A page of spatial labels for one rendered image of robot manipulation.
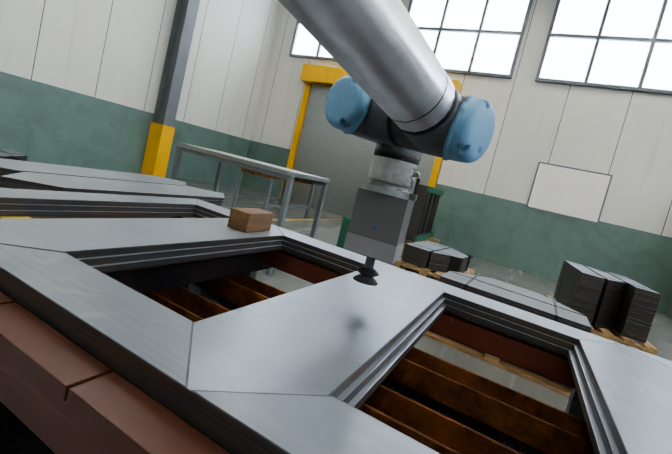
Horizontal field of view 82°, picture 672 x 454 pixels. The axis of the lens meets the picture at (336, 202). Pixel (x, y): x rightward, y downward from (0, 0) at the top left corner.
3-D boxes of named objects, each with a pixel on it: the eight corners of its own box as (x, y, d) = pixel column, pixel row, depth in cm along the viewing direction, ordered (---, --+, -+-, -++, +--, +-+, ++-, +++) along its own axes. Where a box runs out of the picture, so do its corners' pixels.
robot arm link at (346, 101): (390, 74, 47) (436, 101, 55) (328, 68, 54) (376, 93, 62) (370, 138, 48) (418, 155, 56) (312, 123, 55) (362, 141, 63)
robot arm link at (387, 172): (379, 158, 69) (425, 168, 66) (373, 183, 69) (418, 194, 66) (367, 153, 62) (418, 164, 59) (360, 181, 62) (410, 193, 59)
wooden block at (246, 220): (252, 224, 111) (256, 207, 111) (270, 230, 109) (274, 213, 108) (226, 226, 100) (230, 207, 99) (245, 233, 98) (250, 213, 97)
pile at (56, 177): (172, 190, 177) (174, 177, 177) (238, 213, 160) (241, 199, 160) (-67, 172, 106) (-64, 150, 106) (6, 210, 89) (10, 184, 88)
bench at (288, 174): (158, 229, 414) (176, 141, 407) (207, 227, 477) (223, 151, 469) (269, 276, 347) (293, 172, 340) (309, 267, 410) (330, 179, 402)
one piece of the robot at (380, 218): (426, 181, 68) (402, 270, 69) (377, 169, 71) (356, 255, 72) (417, 177, 59) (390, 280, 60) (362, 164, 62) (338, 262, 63)
